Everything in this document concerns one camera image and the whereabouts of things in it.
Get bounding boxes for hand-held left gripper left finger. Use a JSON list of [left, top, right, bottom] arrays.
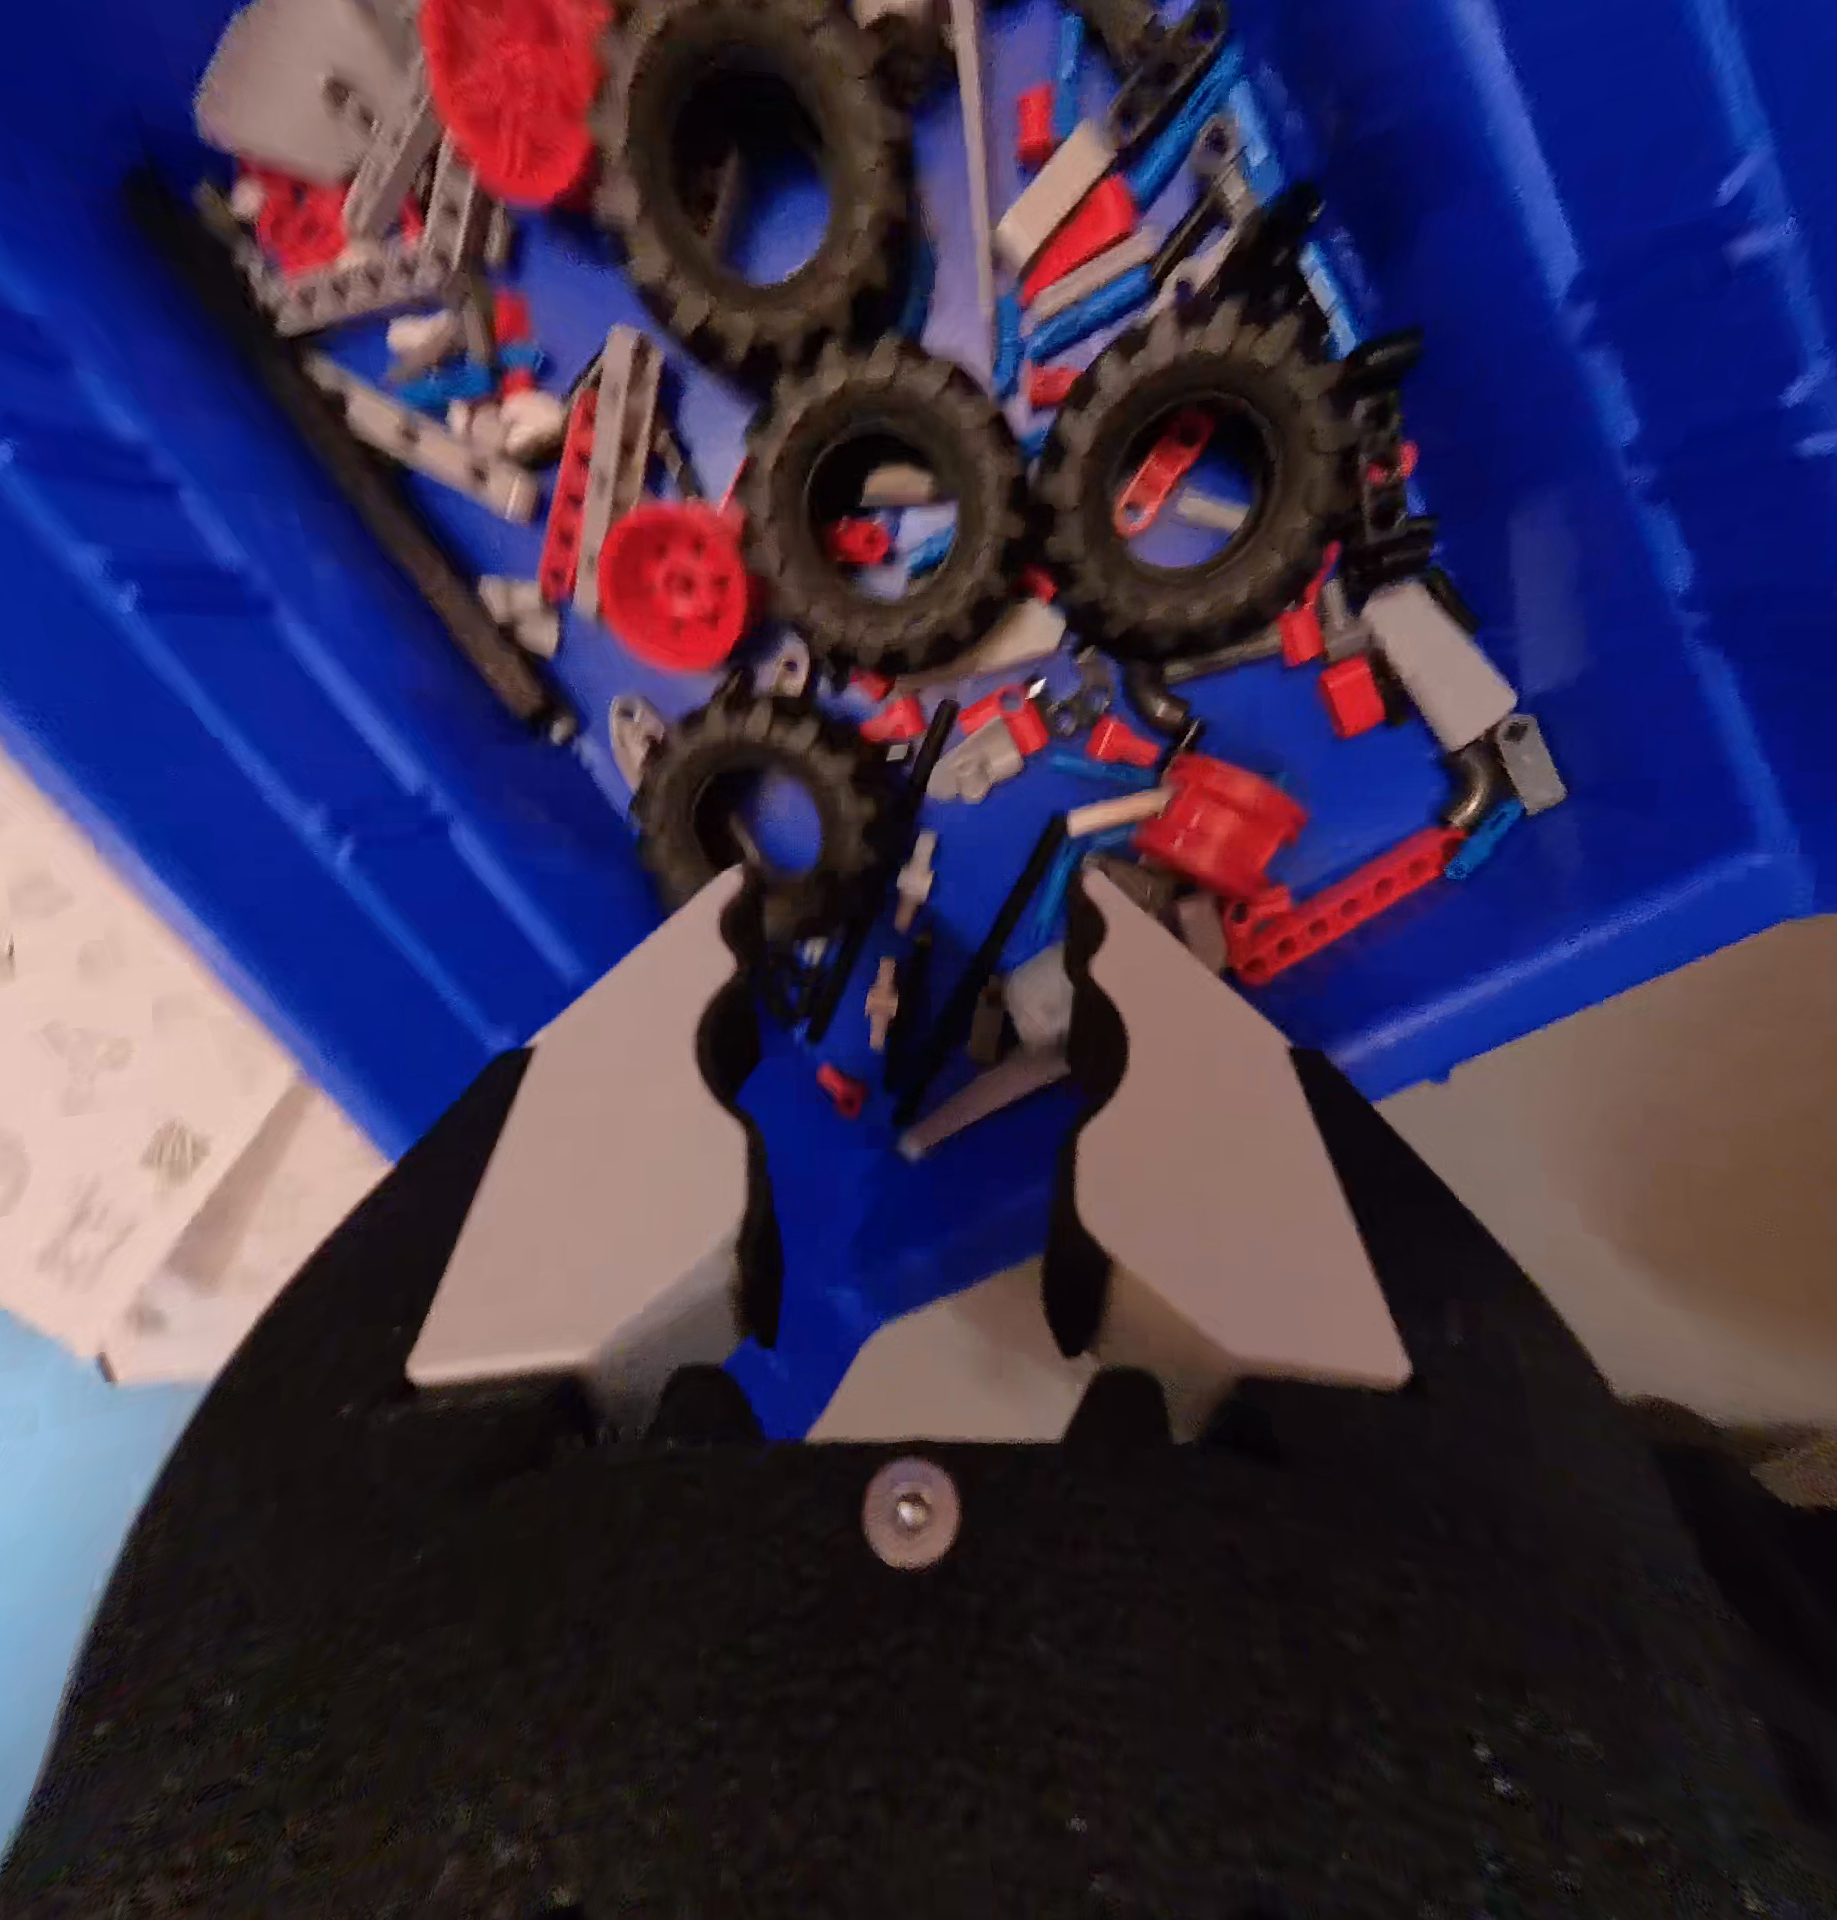
[[406, 868, 785, 1394]]

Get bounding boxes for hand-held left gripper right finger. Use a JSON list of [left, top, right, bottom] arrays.
[[1043, 868, 1415, 1394]]

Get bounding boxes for pile of toy pieces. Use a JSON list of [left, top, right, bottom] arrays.
[[132, 0, 1571, 1165]]

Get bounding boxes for blue storage bin with tag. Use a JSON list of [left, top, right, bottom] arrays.
[[0, 0, 1837, 1443]]

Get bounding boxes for red toy wheel hub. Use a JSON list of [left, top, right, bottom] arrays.
[[1133, 755, 1311, 902], [596, 502, 752, 670], [417, 0, 615, 210]]

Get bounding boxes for black toy tire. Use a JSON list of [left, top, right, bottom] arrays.
[[738, 337, 1029, 678], [1036, 301, 1376, 662], [596, 0, 921, 369], [633, 696, 882, 939]]

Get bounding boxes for crumpled white printed paper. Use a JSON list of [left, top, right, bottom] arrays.
[[0, 706, 395, 1390]]

